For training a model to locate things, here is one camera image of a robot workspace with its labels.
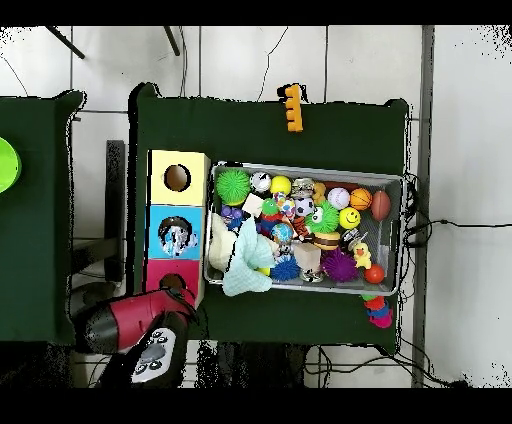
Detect small orange basketball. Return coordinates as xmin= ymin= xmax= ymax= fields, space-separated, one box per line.
xmin=349 ymin=187 xmax=374 ymax=212

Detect orange plastic comb toy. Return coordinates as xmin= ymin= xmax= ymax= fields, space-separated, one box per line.
xmin=277 ymin=83 xmax=305 ymax=133

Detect grey floor strip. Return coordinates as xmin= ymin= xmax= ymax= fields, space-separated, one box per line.
xmin=419 ymin=26 xmax=437 ymax=269

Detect mint green cloth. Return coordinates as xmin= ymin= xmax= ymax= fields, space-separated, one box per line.
xmin=222 ymin=217 xmax=277 ymax=299

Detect wooden box with three holes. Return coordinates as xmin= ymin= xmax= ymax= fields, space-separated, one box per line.
xmin=142 ymin=148 xmax=211 ymax=312

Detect yellow smiley ball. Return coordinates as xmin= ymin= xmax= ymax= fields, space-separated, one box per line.
xmin=338 ymin=207 xmax=361 ymax=230

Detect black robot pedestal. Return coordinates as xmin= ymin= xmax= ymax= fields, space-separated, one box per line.
xmin=195 ymin=342 xmax=309 ymax=389

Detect plain wooden cube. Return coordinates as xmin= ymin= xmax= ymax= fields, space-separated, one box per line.
xmin=292 ymin=242 xmax=323 ymax=272

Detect black floor cable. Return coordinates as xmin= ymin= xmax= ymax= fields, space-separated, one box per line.
xmin=403 ymin=215 xmax=512 ymax=237

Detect purple spiky toy with eyes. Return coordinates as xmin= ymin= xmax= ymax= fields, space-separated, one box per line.
xmin=321 ymin=249 xmax=360 ymax=284

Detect yellow duck toy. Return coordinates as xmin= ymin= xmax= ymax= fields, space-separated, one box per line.
xmin=349 ymin=239 xmax=374 ymax=272

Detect green spiky ball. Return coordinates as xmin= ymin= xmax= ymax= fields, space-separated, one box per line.
xmin=215 ymin=167 xmax=253 ymax=207
xmin=306 ymin=200 xmax=341 ymax=237

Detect green plate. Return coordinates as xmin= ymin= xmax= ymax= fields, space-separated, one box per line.
xmin=0 ymin=135 xmax=23 ymax=195

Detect white baseball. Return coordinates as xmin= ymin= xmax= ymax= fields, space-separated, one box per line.
xmin=327 ymin=187 xmax=352 ymax=210

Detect dark green tablecloth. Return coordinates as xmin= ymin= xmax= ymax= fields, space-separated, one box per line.
xmin=0 ymin=90 xmax=88 ymax=347
xmin=127 ymin=82 xmax=411 ymax=353

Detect black tripod leg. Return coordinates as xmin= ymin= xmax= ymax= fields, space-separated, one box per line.
xmin=43 ymin=26 xmax=86 ymax=60
xmin=163 ymin=26 xmax=182 ymax=57

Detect clear plastic packet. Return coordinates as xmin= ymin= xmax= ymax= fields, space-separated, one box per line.
xmin=161 ymin=222 xmax=201 ymax=257

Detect toy hamburger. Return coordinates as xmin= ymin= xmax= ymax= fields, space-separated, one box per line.
xmin=312 ymin=231 xmax=342 ymax=253

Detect clear mesh bin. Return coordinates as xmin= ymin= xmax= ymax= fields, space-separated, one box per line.
xmin=205 ymin=162 xmax=405 ymax=296

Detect cream muslin cloth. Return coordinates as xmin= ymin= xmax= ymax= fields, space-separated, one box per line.
xmin=207 ymin=214 xmax=239 ymax=273

